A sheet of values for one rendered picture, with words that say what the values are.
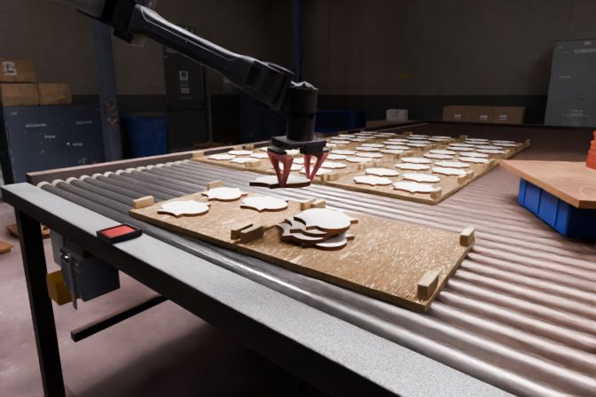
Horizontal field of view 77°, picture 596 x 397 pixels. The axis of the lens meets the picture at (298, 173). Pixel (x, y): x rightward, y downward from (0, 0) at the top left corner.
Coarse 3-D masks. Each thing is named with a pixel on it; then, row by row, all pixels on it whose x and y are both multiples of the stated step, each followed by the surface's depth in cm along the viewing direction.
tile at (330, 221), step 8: (312, 208) 92; (320, 208) 92; (296, 216) 86; (304, 216) 86; (312, 216) 86; (320, 216) 86; (328, 216) 86; (336, 216) 86; (344, 216) 86; (304, 224) 83; (312, 224) 81; (320, 224) 81; (328, 224) 81; (336, 224) 81; (344, 224) 81; (328, 232) 79; (336, 232) 79
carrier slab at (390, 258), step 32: (352, 224) 94; (384, 224) 94; (256, 256) 78; (288, 256) 75; (320, 256) 75; (352, 256) 75; (384, 256) 75; (416, 256) 75; (448, 256) 75; (352, 288) 66; (384, 288) 63; (416, 288) 63
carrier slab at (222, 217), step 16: (144, 208) 107; (160, 208) 107; (208, 208) 107; (224, 208) 107; (288, 208) 107; (160, 224) 98; (176, 224) 94; (192, 224) 94; (208, 224) 94; (224, 224) 94; (256, 224) 94; (272, 224) 94; (208, 240) 87; (224, 240) 84
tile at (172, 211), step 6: (168, 204) 108; (174, 204) 108; (180, 204) 108; (186, 204) 108; (192, 204) 108; (198, 204) 108; (204, 204) 108; (210, 204) 108; (162, 210) 102; (168, 210) 102; (174, 210) 102; (180, 210) 102; (186, 210) 102; (192, 210) 102; (198, 210) 102; (204, 210) 102; (174, 216) 100; (180, 216) 99; (186, 216) 100; (192, 216) 100
